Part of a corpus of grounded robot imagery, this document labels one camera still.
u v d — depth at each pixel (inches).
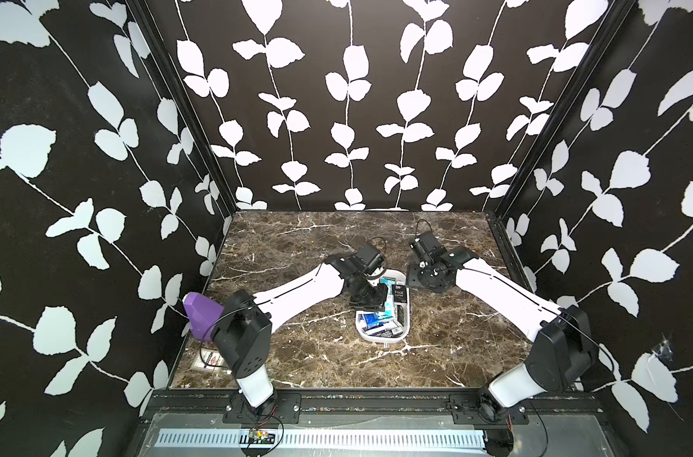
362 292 26.9
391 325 34.2
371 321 32.9
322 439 27.6
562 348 16.7
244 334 17.4
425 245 26.0
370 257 25.9
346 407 29.5
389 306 31.5
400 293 34.7
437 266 23.5
